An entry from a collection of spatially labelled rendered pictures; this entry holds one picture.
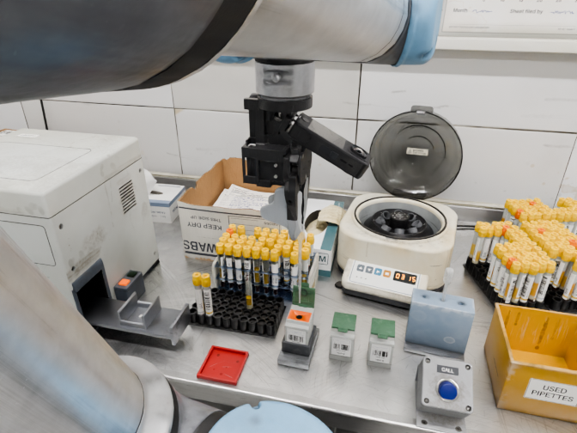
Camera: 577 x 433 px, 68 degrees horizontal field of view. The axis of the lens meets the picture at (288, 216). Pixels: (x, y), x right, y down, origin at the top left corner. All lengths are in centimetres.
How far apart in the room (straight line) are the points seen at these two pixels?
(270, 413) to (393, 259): 57
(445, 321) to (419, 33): 52
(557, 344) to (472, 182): 51
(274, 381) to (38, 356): 53
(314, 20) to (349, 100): 97
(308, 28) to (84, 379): 23
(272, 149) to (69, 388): 38
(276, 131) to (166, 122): 78
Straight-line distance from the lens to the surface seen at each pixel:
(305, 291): 75
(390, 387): 76
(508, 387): 75
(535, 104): 119
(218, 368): 77
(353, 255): 92
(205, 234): 99
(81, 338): 29
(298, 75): 53
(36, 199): 74
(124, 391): 33
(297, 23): 17
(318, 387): 74
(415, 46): 39
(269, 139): 58
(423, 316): 78
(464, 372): 71
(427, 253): 88
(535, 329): 85
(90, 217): 82
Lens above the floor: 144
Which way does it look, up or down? 28 degrees down
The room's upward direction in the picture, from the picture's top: straight up
